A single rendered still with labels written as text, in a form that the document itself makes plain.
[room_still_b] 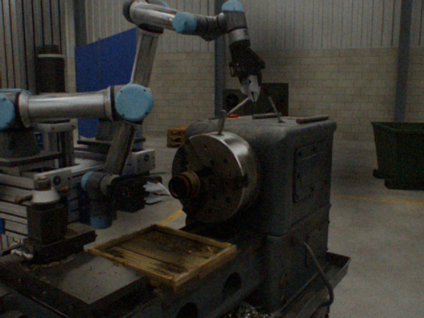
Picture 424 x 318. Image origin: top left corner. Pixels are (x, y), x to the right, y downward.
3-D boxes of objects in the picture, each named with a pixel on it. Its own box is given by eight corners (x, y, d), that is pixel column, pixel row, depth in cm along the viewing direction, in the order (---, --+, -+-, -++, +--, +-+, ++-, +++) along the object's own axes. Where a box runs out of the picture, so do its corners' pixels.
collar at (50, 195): (49, 194, 106) (48, 183, 105) (66, 199, 101) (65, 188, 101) (20, 201, 99) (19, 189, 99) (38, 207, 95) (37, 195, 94)
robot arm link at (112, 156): (125, 80, 151) (88, 202, 156) (124, 79, 140) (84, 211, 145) (155, 90, 153) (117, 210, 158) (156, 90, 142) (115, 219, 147)
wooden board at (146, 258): (154, 232, 150) (154, 222, 149) (236, 256, 129) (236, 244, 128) (87, 260, 126) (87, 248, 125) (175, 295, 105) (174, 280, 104)
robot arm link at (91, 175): (98, 191, 144) (97, 167, 143) (118, 195, 138) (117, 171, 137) (79, 196, 138) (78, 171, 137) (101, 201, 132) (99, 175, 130)
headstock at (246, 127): (250, 186, 220) (251, 114, 213) (336, 201, 192) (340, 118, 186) (178, 214, 172) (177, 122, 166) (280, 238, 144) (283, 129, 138)
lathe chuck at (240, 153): (181, 200, 161) (192, 123, 153) (248, 229, 144) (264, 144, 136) (166, 205, 154) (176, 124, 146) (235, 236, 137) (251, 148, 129)
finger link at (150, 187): (158, 199, 116) (136, 194, 122) (172, 194, 121) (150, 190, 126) (158, 188, 116) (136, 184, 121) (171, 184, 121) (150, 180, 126)
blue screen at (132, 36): (62, 146, 969) (57, 46, 931) (95, 143, 1010) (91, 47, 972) (118, 179, 621) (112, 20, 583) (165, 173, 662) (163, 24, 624)
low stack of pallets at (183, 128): (185, 140, 1056) (184, 124, 1049) (216, 142, 1031) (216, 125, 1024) (165, 148, 939) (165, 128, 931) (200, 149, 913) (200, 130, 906)
